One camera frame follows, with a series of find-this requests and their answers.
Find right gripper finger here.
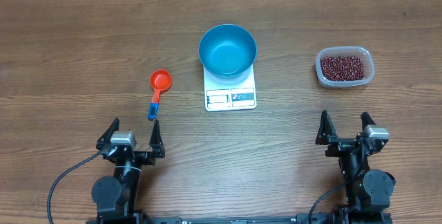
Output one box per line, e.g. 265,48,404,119
315,110,337,145
361,112,376,131

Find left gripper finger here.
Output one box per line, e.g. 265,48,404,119
96,118,119,150
149,119,166,158

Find red scoop with blue handle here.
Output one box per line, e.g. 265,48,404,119
148,68,173,120

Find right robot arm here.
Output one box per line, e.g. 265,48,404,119
307,110,396,223

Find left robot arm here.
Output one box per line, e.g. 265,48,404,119
91,118,165,224

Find white digital kitchen scale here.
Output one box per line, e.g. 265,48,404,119
203,66,257,112

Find blue bowl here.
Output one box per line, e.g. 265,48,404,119
198,24,258,80

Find red beans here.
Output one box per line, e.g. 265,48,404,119
320,56,365,81

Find clear plastic container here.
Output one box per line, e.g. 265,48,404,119
315,46,375,88

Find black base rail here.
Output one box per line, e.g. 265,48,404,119
146,212,341,224

